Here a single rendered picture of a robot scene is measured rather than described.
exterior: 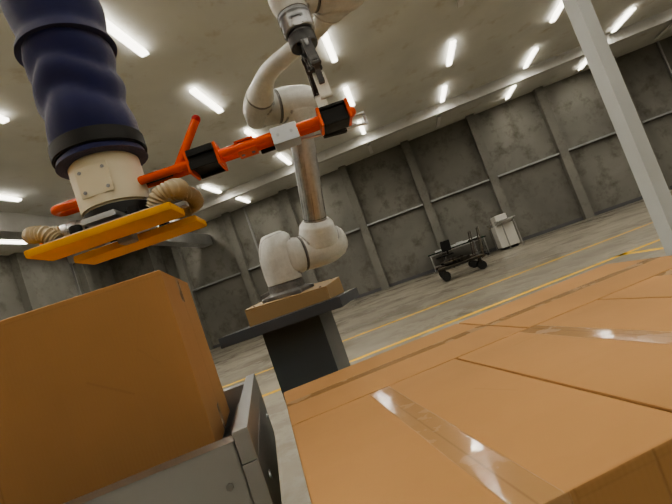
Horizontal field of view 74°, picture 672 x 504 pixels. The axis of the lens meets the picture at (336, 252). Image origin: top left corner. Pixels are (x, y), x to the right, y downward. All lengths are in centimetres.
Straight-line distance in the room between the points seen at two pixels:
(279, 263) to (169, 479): 113
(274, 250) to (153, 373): 97
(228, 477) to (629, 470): 62
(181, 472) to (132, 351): 27
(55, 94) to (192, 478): 92
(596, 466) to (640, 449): 5
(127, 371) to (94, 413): 10
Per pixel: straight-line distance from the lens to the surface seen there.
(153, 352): 102
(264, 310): 184
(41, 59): 136
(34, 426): 110
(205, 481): 90
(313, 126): 119
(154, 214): 108
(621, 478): 54
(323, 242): 191
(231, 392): 152
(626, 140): 410
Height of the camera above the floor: 79
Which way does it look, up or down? 4 degrees up
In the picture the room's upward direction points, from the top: 20 degrees counter-clockwise
